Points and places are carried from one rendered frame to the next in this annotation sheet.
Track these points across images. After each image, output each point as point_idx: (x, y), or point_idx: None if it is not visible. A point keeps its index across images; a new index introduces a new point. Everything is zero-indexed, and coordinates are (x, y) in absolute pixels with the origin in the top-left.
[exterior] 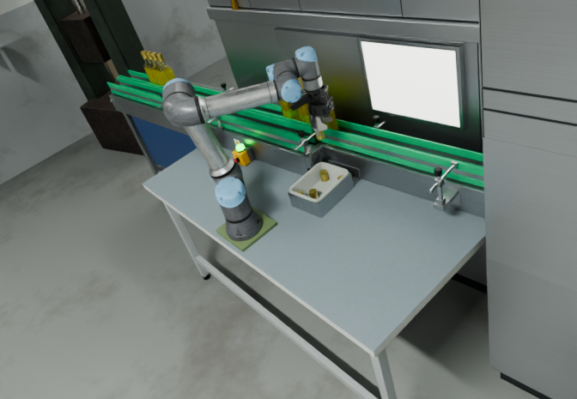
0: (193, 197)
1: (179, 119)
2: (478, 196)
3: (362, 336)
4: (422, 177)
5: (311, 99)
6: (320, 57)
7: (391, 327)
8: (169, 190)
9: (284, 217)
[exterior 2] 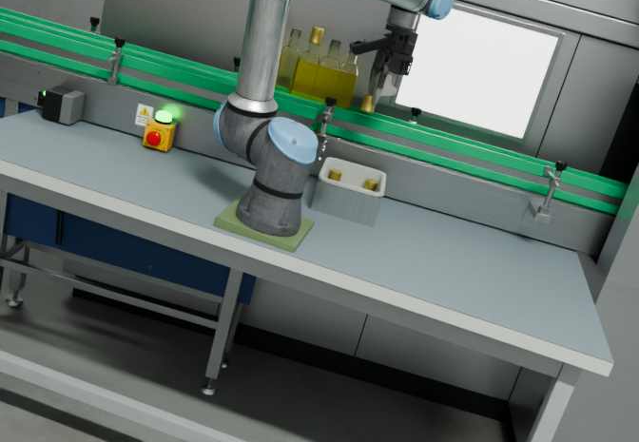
0: (99, 174)
1: None
2: (569, 213)
3: (584, 348)
4: (493, 188)
5: (393, 44)
6: (338, 12)
7: (600, 338)
8: (26, 157)
9: (313, 220)
